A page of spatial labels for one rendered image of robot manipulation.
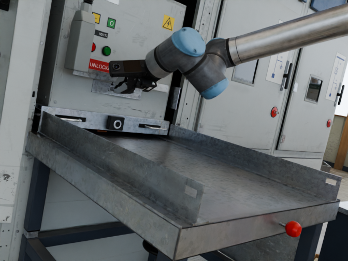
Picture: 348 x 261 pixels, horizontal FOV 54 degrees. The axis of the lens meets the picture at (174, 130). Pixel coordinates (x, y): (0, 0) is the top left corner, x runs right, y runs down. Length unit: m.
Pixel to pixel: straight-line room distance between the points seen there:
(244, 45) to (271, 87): 0.81
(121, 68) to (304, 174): 0.62
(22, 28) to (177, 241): 0.37
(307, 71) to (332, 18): 1.12
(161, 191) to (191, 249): 0.11
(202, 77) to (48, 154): 0.47
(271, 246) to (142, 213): 0.63
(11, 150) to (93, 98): 0.77
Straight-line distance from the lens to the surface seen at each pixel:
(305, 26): 1.05
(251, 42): 1.07
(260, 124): 1.84
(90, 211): 1.29
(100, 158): 0.79
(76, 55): 1.06
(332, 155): 9.38
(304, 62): 2.11
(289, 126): 2.09
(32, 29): 0.47
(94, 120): 1.23
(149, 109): 1.37
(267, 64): 1.81
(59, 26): 1.17
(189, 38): 0.96
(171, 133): 1.43
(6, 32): 1.04
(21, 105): 0.47
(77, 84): 1.19
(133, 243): 1.48
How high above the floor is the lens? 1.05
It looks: 6 degrees down
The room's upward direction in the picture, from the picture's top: 12 degrees clockwise
